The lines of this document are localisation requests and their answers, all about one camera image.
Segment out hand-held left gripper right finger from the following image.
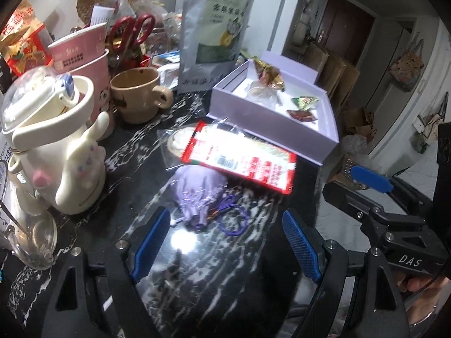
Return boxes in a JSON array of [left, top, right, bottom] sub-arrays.
[[281, 208, 407, 338]]

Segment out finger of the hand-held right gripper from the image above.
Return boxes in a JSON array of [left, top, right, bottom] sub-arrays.
[[322, 181, 428, 242], [350, 164, 435, 219]]

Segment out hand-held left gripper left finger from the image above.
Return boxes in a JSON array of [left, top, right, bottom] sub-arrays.
[[42, 205, 172, 338]]

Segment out white cardboard gift box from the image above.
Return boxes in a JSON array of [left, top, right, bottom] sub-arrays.
[[206, 51, 339, 165]]

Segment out lavender drawstring pouch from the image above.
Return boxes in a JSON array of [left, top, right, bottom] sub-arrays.
[[169, 165, 229, 233]]

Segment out green triangular snack packet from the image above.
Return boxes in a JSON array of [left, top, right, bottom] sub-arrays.
[[291, 96, 319, 110]]

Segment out red white snack packet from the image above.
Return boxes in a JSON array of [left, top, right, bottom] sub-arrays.
[[180, 121, 297, 195]]

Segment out clear packet with round pad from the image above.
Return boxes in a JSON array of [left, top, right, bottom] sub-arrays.
[[157, 127, 198, 170]]

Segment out clear plastic packet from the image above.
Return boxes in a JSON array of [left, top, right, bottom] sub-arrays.
[[246, 79, 283, 109]]

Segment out gold crinkled snack packet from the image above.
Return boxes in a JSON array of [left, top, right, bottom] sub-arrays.
[[254, 59, 285, 90]]

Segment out person's right hand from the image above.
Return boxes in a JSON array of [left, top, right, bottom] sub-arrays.
[[396, 273, 451, 324]]

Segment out cardboard box with egg tray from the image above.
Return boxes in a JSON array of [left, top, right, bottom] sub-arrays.
[[331, 158, 365, 185]]

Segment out clear crumpled plastic bag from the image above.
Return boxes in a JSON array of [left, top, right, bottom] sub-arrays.
[[342, 135, 370, 156]]

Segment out brown cardboard pile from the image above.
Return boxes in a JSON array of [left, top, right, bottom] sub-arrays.
[[343, 107, 374, 138]]

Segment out white cartoon water bottle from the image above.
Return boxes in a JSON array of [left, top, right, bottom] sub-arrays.
[[0, 68, 107, 215]]

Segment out clear glass cup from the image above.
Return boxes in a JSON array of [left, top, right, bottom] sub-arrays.
[[0, 162, 59, 272]]

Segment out printed canvas tote bag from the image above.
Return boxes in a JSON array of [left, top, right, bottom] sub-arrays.
[[389, 39, 425, 92]]

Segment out beige ceramic mug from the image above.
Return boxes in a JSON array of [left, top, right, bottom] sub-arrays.
[[110, 67, 174, 124]]

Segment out dark brown door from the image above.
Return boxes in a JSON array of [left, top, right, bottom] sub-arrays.
[[319, 0, 375, 48]]

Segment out pink panda print paper cup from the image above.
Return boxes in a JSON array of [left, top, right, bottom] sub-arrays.
[[53, 47, 115, 138]]

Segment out white crumpled plastic bag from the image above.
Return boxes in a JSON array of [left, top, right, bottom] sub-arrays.
[[155, 63, 182, 90]]

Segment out red desk organiser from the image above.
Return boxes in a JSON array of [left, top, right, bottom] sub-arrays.
[[113, 50, 153, 69]]

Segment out blue white small box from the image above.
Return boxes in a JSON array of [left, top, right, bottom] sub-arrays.
[[155, 52, 181, 65]]

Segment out silver stand-up pouch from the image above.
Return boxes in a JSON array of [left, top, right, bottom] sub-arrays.
[[176, 0, 260, 94]]

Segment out white printed paper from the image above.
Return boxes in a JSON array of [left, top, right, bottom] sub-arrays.
[[91, 5, 115, 27]]

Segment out orange red snack bag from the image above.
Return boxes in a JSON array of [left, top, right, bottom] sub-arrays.
[[0, 0, 53, 78]]

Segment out red handled scissors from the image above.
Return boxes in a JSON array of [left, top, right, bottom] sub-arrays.
[[107, 14, 156, 52]]

